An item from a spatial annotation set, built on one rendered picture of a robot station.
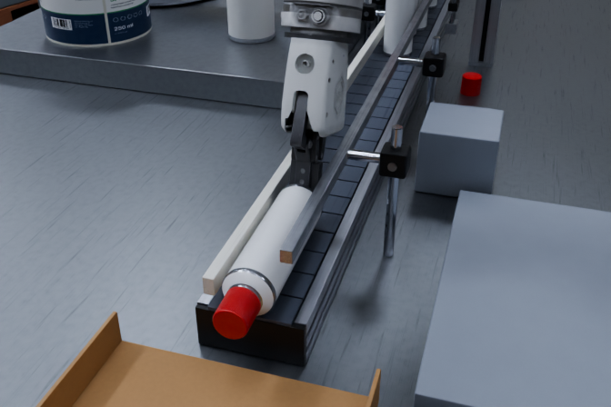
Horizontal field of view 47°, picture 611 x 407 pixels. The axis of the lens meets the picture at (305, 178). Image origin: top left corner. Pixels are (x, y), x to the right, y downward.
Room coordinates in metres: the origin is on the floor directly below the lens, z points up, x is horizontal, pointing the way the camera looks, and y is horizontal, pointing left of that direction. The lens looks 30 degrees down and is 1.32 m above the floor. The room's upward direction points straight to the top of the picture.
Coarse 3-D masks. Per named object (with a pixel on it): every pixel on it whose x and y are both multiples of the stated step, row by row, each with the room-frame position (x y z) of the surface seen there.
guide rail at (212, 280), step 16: (384, 16) 1.31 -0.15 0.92; (368, 48) 1.13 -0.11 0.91; (352, 64) 1.06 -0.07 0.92; (352, 80) 1.02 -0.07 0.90; (288, 160) 0.74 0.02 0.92; (272, 176) 0.70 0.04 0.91; (288, 176) 0.72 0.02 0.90; (272, 192) 0.67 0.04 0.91; (256, 208) 0.63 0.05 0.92; (240, 224) 0.60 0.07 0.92; (256, 224) 0.62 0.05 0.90; (240, 240) 0.57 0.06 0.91; (224, 256) 0.55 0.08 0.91; (208, 272) 0.52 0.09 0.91; (224, 272) 0.53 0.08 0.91; (208, 288) 0.51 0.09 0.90
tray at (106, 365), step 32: (96, 352) 0.48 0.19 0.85; (128, 352) 0.50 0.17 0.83; (160, 352) 0.50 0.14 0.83; (64, 384) 0.43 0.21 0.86; (96, 384) 0.46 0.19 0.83; (128, 384) 0.46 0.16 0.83; (160, 384) 0.46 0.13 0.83; (192, 384) 0.46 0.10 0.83; (224, 384) 0.46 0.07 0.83; (256, 384) 0.46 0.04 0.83; (288, 384) 0.46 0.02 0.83
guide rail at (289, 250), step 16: (432, 0) 1.30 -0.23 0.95; (416, 16) 1.15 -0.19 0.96; (400, 48) 1.00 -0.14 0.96; (384, 80) 0.87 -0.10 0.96; (368, 96) 0.82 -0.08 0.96; (368, 112) 0.77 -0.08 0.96; (352, 128) 0.73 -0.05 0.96; (352, 144) 0.70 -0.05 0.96; (336, 160) 0.65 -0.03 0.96; (336, 176) 0.63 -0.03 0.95; (320, 192) 0.59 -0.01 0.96; (304, 208) 0.56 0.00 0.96; (320, 208) 0.57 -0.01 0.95; (304, 224) 0.53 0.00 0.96; (288, 240) 0.51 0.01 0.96; (304, 240) 0.52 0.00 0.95; (288, 256) 0.49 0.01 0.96
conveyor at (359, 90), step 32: (416, 32) 1.32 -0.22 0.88; (384, 64) 1.15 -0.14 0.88; (352, 96) 1.01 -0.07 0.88; (384, 96) 1.01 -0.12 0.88; (384, 128) 0.90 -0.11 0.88; (352, 160) 0.80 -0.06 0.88; (352, 192) 0.72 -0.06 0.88; (320, 224) 0.65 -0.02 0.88; (320, 256) 0.59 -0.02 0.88; (288, 288) 0.54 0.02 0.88; (288, 320) 0.50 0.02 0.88
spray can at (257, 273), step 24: (288, 192) 0.64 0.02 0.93; (312, 192) 0.65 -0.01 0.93; (288, 216) 0.59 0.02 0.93; (264, 240) 0.55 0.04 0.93; (240, 264) 0.51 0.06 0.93; (264, 264) 0.51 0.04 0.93; (288, 264) 0.54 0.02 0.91; (240, 288) 0.49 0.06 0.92; (264, 288) 0.49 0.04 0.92; (216, 312) 0.46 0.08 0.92; (240, 312) 0.46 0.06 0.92; (264, 312) 0.49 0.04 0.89; (240, 336) 0.46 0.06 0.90
